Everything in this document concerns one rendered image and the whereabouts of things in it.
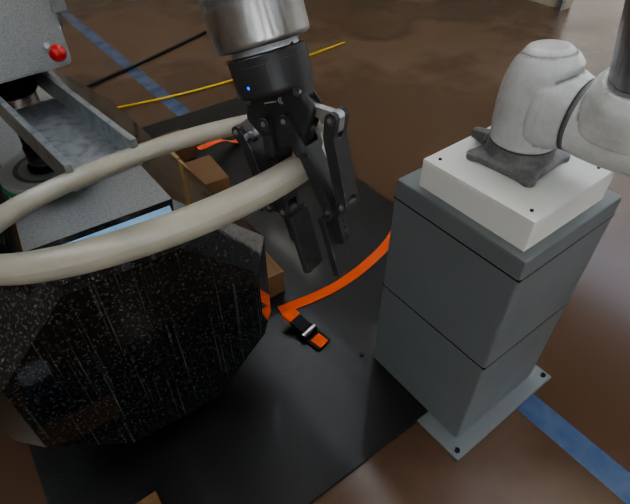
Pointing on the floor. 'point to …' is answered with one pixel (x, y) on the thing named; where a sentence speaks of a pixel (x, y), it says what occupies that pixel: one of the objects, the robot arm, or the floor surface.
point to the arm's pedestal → (473, 310)
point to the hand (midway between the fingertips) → (320, 242)
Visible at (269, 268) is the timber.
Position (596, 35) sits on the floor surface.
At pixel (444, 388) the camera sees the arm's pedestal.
